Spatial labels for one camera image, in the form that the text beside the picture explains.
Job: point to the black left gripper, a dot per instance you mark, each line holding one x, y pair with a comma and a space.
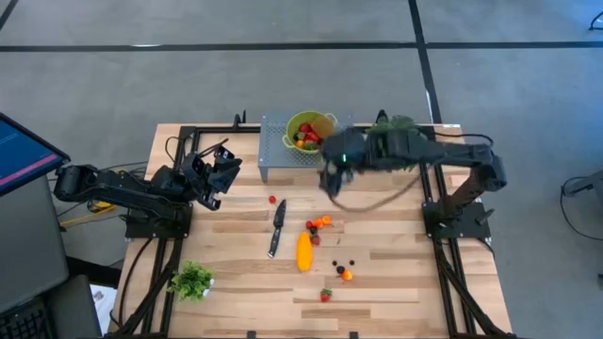
198, 174

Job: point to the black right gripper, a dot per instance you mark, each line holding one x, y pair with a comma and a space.
337, 150

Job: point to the small toy strawberry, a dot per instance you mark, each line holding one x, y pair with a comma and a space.
315, 240
313, 137

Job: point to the big red toy fruit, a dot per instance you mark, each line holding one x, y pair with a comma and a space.
306, 128

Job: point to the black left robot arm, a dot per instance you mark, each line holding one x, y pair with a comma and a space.
118, 188

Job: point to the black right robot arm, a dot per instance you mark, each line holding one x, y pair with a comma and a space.
471, 153

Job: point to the long yellow toy fruit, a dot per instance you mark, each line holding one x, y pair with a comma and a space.
304, 252

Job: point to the green colander bowl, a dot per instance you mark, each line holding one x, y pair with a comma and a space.
293, 136

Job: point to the grey perforated metal stand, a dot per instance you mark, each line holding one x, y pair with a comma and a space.
273, 150

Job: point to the large plant in white pot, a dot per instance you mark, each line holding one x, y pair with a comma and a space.
400, 122

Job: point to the small green potted plant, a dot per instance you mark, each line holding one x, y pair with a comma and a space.
190, 281

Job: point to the yellow plug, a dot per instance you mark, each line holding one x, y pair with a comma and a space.
102, 205

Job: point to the large toy strawberry with leaves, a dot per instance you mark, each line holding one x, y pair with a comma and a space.
325, 295

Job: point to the white paper sheet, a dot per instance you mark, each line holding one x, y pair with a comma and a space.
102, 301

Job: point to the computer monitor blue screen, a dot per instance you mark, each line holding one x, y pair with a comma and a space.
23, 155

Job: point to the black keyboard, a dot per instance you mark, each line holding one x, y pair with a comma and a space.
21, 325

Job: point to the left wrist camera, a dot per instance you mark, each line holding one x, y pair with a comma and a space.
223, 154

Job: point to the black aluminium table frame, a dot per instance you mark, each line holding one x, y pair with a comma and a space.
221, 128

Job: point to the black frame post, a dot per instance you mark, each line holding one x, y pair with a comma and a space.
240, 118
381, 115

